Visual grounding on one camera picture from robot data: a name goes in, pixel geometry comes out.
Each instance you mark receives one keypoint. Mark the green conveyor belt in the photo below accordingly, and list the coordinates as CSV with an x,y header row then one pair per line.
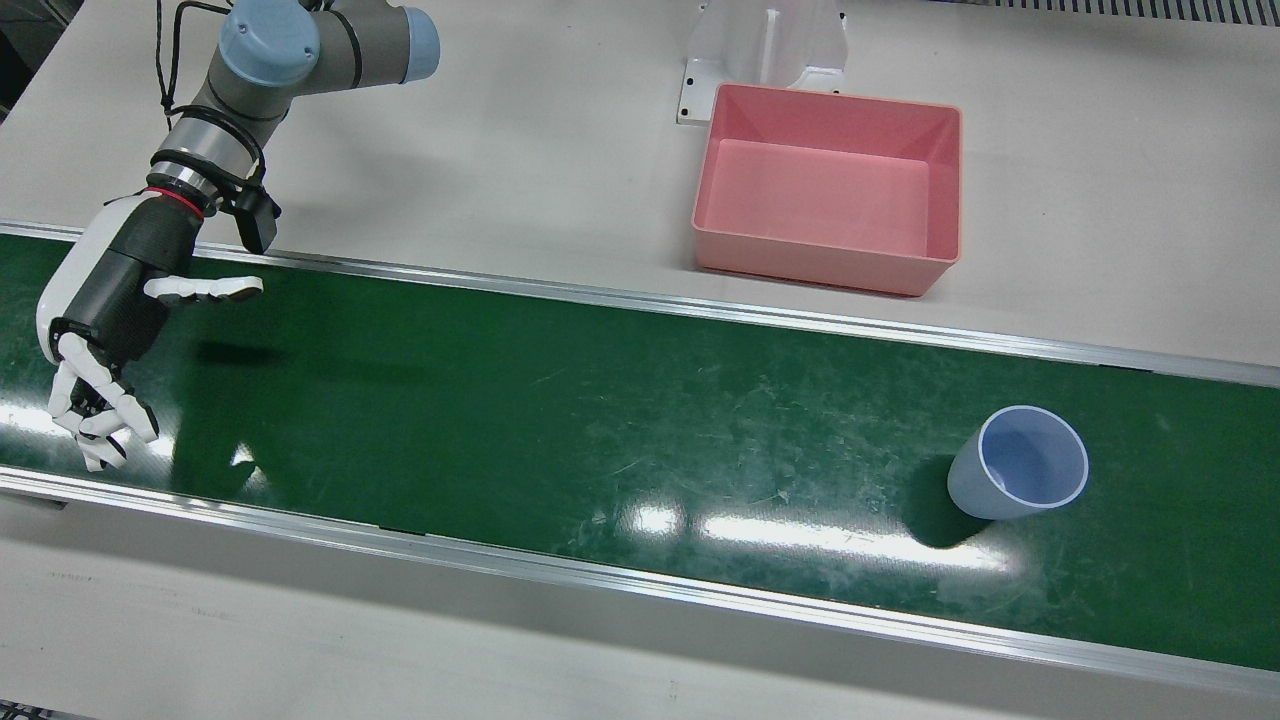
x,y
600,400

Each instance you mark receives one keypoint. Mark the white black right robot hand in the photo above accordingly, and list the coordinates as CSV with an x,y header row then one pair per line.
x,y
120,290

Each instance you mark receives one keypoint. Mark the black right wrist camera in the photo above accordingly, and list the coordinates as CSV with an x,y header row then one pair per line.
x,y
255,220

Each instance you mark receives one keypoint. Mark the light blue plastic cup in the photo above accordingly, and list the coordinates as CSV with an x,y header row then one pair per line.
x,y
975,490

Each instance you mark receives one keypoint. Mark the pink plastic box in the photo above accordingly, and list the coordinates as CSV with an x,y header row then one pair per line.
x,y
820,190

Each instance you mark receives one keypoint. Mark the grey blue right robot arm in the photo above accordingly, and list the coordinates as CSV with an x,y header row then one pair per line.
x,y
350,45

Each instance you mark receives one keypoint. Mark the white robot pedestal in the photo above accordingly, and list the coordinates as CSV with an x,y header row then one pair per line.
x,y
760,40

